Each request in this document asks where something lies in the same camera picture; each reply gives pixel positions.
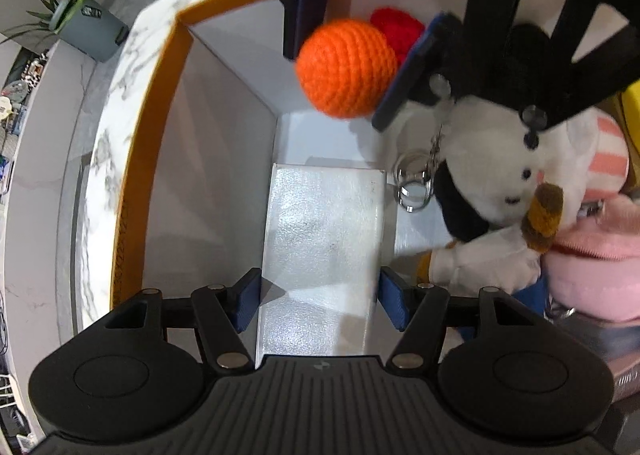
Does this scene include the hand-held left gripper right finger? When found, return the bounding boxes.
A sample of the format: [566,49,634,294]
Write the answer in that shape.
[378,266,538,371]

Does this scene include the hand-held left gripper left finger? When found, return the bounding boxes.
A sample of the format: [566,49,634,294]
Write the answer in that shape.
[102,267,262,371]

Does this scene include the red crochet ball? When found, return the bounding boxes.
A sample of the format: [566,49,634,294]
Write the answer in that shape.
[370,8,427,65]

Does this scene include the orange crochet ball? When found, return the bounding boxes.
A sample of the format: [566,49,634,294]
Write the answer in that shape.
[295,19,399,117]

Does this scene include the white box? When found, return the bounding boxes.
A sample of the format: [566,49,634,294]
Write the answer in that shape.
[255,162,386,370]

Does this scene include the panda plush toy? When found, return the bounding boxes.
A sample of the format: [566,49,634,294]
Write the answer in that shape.
[392,24,630,242]

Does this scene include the orange cardboard box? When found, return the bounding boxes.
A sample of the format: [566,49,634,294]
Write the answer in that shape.
[109,0,640,371]

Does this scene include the pink fabric pouch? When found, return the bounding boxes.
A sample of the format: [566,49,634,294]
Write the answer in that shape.
[542,195,640,323]

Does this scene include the yellow round toy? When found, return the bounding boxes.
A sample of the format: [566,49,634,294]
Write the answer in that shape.
[620,85,640,156]

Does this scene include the grey plant bin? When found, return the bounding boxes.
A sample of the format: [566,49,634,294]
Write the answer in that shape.
[50,0,132,62]

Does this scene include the white marble TV stand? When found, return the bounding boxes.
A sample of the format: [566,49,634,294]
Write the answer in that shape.
[0,38,101,436]

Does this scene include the long-leaf green plant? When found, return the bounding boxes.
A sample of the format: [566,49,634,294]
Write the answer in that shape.
[0,0,108,43]

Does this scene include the black and white figurines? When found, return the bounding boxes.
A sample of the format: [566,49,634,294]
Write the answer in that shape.
[12,55,48,92]

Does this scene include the decorative plate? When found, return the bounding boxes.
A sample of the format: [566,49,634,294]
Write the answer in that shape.
[0,80,26,112]

